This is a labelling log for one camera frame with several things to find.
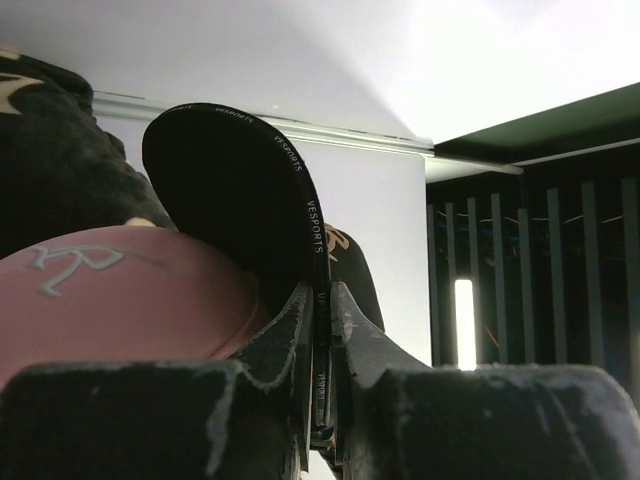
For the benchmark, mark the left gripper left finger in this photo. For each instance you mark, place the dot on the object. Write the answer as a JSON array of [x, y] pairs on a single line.
[[247, 417]]

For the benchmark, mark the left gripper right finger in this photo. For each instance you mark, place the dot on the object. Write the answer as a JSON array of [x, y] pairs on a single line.
[[400, 419]]

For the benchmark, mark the black baseball cap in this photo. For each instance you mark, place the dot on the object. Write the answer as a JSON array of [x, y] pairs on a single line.
[[239, 184]]

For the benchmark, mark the dark slatted rack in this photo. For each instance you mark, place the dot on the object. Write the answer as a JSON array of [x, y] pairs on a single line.
[[536, 259]]

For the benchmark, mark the black floral plush blanket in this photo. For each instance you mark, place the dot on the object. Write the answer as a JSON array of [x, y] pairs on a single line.
[[60, 171]]

